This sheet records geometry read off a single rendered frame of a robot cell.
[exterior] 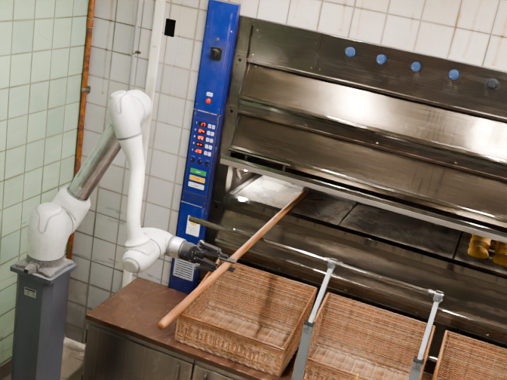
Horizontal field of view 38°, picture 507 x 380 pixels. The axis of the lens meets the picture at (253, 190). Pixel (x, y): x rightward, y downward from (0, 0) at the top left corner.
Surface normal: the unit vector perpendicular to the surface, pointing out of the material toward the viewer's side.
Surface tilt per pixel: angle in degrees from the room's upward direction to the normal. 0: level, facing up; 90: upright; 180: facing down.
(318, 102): 70
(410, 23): 90
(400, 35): 90
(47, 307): 90
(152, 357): 90
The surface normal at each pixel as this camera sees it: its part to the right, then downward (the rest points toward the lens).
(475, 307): -0.30, -0.08
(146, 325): 0.16, -0.93
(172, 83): -0.36, 0.26
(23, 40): 0.92, 0.26
